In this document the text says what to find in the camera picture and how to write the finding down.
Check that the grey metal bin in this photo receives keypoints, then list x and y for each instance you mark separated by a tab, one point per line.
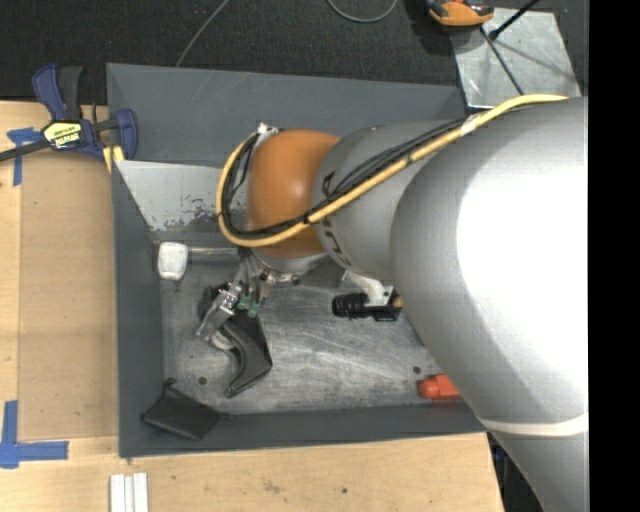
320	350

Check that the orange-red plastic piece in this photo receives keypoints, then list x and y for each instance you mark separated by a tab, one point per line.
436	388

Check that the white rounded block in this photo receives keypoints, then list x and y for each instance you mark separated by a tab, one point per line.
172	260

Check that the pale wood flat board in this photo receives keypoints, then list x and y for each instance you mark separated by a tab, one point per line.
67	300

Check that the black cylinder on white bracket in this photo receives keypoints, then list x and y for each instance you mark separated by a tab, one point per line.
356	304

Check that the black curved plastic piece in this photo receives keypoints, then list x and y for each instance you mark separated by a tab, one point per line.
249	350

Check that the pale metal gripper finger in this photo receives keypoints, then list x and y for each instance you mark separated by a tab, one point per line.
214	316
223	324

